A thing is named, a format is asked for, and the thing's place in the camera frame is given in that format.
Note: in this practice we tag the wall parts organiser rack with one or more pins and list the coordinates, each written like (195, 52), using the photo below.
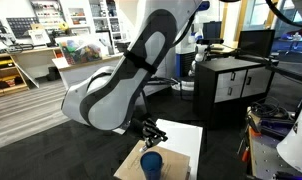
(47, 13)

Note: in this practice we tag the wooden workbench top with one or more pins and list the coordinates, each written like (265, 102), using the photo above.
(250, 150)

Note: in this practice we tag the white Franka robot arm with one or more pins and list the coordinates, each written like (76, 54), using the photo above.
(107, 106)

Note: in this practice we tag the wooden desk with shelves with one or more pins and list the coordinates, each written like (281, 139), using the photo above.
(31, 61)

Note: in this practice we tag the clear bin of colourful toys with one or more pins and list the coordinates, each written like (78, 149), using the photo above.
(81, 51)

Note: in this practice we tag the white drawer counter wood top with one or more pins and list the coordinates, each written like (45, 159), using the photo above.
(77, 75)

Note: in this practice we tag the white sheet of paper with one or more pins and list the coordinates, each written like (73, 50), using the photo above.
(60, 62)

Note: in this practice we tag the blue storage cabinet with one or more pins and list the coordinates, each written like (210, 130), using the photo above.
(182, 65)

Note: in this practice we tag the stacked white bins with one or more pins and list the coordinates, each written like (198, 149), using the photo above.
(182, 85)

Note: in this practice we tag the black cabinet with white drawers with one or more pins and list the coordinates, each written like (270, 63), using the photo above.
(207, 110)

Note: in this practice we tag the large black wall keyboard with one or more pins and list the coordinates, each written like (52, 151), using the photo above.
(22, 26)

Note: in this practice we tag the small white humanoid robot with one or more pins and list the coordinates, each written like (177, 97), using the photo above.
(199, 56)

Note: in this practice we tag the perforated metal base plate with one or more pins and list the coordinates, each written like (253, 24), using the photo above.
(267, 156)

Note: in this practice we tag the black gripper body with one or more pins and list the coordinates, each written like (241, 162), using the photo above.
(137, 128)

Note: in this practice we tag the black camera boom stand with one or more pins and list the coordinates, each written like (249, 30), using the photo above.
(274, 68)

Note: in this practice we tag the black computer monitor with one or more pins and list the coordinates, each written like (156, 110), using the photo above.
(256, 43)

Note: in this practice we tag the yellow tool on desk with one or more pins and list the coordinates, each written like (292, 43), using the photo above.
(63, 26)

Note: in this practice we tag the dark blue equipment box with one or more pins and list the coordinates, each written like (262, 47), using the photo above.
(276, 128)

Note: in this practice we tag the white picture frame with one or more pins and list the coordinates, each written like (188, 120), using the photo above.
(39, 36)

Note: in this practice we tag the blue plastic cup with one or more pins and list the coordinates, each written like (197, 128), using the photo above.
(151, 166)

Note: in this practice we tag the black electronic device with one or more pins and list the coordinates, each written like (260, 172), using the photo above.
(122, 46)

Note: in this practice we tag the white shelving unit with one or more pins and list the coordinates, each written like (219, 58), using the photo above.
(91, 16)

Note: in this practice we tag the black floor bin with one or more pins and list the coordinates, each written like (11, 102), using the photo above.
(53, 73)

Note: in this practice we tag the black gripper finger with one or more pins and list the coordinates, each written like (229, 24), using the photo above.
(154, 138)
(153, 126)

